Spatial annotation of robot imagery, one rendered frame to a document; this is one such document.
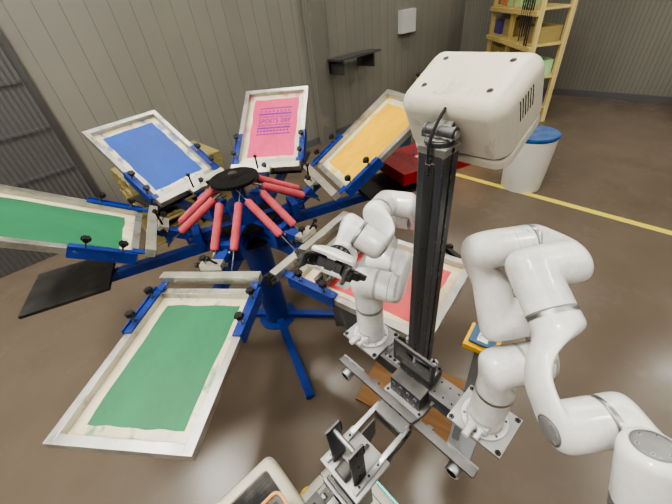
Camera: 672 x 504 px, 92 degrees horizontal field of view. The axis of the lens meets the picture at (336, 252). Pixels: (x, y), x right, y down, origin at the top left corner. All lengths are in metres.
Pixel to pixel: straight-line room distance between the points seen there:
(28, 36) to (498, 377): 4.85
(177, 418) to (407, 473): 1.32
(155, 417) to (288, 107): 2.51
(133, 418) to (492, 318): 1.33
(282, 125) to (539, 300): 2.65
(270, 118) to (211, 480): 2.69
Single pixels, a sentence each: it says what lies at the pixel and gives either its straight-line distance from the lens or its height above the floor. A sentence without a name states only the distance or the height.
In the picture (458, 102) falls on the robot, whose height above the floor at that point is 1.97.
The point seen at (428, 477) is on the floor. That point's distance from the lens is 2.24.
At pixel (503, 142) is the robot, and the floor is 1.91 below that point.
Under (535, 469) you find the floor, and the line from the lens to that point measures 2.40.
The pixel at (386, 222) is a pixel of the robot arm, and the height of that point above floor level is 1.61.
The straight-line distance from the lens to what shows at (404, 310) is 1.57.
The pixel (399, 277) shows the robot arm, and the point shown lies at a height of 1.45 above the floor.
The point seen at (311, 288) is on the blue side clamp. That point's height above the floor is 1.01.
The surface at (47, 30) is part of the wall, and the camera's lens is 4.91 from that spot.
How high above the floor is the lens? 2.13
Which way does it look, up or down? 38 degrees down
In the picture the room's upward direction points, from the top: 8 degrees counter-clockwise
